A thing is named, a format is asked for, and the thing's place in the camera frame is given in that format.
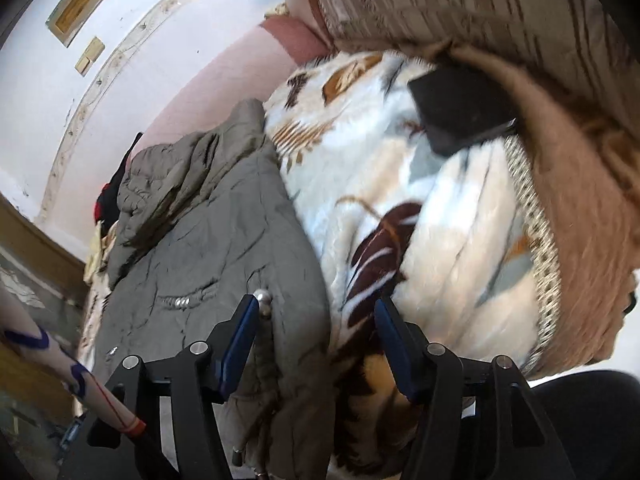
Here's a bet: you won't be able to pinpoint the red cloth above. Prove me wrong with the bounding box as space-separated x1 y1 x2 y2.
92 185 112 223

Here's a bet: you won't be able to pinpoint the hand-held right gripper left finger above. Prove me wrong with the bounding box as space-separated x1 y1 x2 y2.
57 294 261 480

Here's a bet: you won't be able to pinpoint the small gold wall frame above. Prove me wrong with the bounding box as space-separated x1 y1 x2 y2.
75 36 106 77

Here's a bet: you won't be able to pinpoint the black flat case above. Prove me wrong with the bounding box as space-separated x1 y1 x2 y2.
407 62 518 158

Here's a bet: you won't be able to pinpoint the leaf print fleece blanket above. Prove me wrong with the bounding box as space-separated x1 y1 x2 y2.
80 50 640 476

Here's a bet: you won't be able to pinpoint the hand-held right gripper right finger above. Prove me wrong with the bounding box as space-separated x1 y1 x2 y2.
374 296 576 480

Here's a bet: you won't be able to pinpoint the black cloth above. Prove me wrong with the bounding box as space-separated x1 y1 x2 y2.
95 132 146 238

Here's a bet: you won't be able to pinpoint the grey padded jacket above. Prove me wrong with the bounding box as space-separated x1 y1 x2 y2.
87 97 341 480

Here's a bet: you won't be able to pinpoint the pink bolster pillow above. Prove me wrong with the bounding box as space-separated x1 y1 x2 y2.
127 15 331 171

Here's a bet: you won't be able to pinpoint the person's left forearm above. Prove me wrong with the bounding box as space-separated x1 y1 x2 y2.
0 280 148 436

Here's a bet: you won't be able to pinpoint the person's black trousers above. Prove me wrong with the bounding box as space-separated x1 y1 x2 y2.
525 370 640 480

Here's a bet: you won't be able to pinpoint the pale yellow cloth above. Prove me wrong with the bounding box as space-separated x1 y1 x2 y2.
82 220 118 286

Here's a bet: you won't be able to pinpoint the large gold wall frame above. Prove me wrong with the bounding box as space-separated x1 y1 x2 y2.
45 0 113 48

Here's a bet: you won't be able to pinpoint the brown striped cushion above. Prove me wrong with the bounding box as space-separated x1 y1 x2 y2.
305 0 640 126

